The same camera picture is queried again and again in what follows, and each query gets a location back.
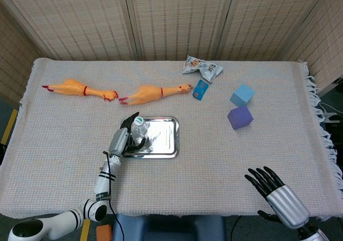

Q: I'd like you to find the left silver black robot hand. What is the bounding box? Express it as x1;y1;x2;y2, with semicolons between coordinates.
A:
107;111;148;159

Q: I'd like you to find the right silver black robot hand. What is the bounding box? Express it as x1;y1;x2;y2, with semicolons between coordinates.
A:
244;165;311;230

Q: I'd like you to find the clear plastic bottle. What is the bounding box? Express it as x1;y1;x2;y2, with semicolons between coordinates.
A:
130;116;149;146

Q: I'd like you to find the stainless steel rectangular tray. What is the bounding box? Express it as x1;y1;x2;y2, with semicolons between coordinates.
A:
122;115;180;159

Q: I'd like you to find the yellow rubber chicken toy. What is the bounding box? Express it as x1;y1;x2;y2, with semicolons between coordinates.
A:
42;78;120;103
118;84;193;106

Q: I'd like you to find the woven beige tablecloth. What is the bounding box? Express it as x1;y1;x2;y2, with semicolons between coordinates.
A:
0;57;343;221

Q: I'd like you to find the orange block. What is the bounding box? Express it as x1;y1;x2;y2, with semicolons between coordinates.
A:
95;224;113;241

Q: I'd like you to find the small blue packet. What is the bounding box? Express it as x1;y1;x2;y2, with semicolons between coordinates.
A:
192;79;210;102

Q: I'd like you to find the white plastic clamp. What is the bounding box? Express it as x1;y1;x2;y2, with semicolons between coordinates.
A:
318;101;341;124

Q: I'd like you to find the blue padded seat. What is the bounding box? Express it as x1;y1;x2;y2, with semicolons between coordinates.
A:
112;214;226;241

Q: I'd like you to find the purple foam cube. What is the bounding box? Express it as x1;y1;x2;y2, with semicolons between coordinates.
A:
227;105;254;131

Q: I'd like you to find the crumpled silver snack bag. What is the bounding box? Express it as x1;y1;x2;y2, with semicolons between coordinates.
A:
182;55;224;84

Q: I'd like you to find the light blue foam cube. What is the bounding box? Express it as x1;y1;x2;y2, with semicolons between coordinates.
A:
229;84;256;107

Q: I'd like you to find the woven bamboo folding screen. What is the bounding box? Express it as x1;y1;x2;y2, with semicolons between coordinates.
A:
0;0;343;105

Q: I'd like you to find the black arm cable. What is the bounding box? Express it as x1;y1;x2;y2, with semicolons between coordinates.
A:
103;150;125;241

